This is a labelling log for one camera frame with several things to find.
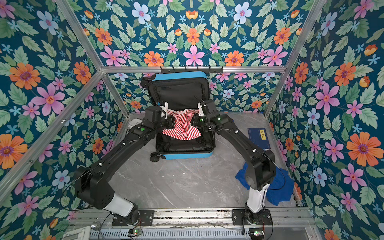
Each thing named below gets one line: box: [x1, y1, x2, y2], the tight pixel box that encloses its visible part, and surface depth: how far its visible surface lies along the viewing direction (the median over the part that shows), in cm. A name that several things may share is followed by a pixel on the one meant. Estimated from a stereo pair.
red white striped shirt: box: [162, 109, 202, 141], surface depth 84 cm
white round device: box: [128, 118, 143, 129], surface depth 113 cm
